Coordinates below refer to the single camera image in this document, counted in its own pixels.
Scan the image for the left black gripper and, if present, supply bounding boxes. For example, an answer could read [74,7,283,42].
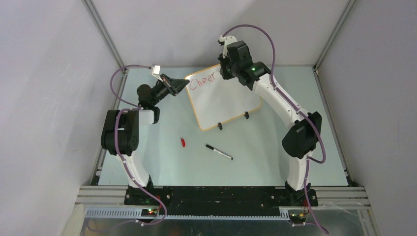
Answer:
[151,74,189,106]

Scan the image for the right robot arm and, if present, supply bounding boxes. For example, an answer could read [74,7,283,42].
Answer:
[218,37,322,206]

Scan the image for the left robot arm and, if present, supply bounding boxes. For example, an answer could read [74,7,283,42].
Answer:
[100,74,189,205]

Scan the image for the yellow-framed whiteboard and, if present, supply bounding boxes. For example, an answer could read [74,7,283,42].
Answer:
[184,64,263,131]

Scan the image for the black capped marker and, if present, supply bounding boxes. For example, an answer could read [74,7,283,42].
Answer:
[205,144,234,160]

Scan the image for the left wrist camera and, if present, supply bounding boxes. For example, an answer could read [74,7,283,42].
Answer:
[151,65,161,78]

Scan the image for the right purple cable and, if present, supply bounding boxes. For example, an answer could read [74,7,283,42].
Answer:
[221,24,329,235]

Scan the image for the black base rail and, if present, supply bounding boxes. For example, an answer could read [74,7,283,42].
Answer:
[124,186,318,217]

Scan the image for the aluminium frame front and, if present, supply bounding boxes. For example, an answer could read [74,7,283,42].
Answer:
[76,185,371,220]

